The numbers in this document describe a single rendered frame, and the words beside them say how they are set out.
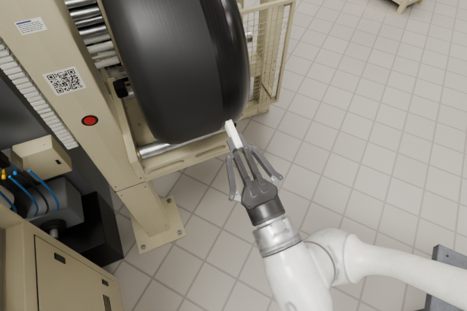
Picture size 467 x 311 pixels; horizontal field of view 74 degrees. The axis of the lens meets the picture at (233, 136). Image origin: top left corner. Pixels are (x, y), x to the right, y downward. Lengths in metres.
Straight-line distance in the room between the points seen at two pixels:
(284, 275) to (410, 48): 2.77
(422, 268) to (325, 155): 1.57
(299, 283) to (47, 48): 0.72
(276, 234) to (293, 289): 0.10
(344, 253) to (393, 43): 2.63
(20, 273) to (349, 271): 0.82
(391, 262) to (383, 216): 1.38
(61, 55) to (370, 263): 0.82
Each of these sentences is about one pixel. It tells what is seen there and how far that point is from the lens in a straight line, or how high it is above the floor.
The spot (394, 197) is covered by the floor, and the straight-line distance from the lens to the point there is 2.18.
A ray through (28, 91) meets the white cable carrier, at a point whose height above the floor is 1.21.
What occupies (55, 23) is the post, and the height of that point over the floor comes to 1.37.
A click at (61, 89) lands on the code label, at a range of 0.90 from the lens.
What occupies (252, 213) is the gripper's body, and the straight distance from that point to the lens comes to 0.65.
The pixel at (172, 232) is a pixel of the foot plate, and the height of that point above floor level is 0.01.
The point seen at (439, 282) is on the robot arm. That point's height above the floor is 1.24.
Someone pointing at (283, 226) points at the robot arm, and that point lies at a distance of 0.64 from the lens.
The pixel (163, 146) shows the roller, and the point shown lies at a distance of 1.05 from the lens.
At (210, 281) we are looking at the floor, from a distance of 1.80.
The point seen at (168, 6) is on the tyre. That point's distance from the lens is 0.72.
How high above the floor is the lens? 1.77
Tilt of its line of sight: 55 degrees down
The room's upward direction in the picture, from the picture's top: straight up
